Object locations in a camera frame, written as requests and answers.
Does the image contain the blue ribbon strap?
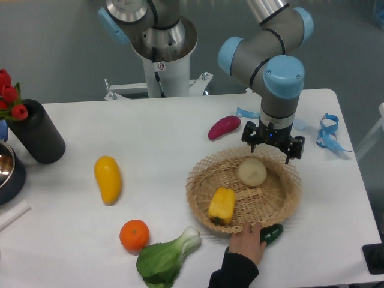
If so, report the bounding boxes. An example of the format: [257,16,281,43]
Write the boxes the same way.
[317,113,353,155]

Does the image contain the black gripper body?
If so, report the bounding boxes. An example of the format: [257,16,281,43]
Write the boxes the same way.
[241,116,305,159]

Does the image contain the dark metal bowl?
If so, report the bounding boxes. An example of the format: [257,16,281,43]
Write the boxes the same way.
[0,141,26,205]

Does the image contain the small blue strap piece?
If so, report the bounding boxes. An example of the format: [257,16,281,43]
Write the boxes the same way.
[235,106,260,119]

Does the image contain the white paper strip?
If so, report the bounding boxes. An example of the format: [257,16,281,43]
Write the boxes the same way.
[0,200,31,230]

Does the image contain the yellow mango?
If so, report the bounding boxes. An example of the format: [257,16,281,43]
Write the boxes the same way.
[94,155,122,206]

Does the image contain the black device at edge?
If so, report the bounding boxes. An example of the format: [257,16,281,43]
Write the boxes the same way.
[362,243,384,275]

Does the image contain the clear plastic cap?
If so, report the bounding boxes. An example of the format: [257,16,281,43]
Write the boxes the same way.
[293,119,307,131]

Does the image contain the yellow bell pepper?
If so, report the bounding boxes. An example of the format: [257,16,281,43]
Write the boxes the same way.
[208,187,236,225]

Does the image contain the red tulip bouquet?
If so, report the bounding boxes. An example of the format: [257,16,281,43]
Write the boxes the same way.
[1,68,28,121]

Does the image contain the woven bamboo basket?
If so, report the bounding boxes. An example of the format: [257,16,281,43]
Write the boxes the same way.
[186,145,302,233]

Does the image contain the green bok choy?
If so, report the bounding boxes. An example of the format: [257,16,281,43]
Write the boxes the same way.
[136,226,202,287]

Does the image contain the orange tangerine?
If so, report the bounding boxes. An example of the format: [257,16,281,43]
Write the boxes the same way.
[119,220,150,251]

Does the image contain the white onion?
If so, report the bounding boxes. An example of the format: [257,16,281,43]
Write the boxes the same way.
[238,158,267,186]

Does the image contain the person's hand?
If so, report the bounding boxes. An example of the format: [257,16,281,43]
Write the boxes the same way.
[229,223,266,265]

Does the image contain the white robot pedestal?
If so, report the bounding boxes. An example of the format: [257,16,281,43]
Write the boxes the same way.
[101,16,213,100]

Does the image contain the black cylindrical vase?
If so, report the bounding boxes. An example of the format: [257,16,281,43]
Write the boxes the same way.
[7,99,66,164]

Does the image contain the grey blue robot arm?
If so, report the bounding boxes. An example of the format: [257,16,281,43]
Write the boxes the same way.
[98,1,314,160]

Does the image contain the green cucumber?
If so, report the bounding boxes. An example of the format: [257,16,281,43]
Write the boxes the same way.
[224,224,283,253]

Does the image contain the black sleeved forearm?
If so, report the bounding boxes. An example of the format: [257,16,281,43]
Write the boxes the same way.
[208,252,259,288]

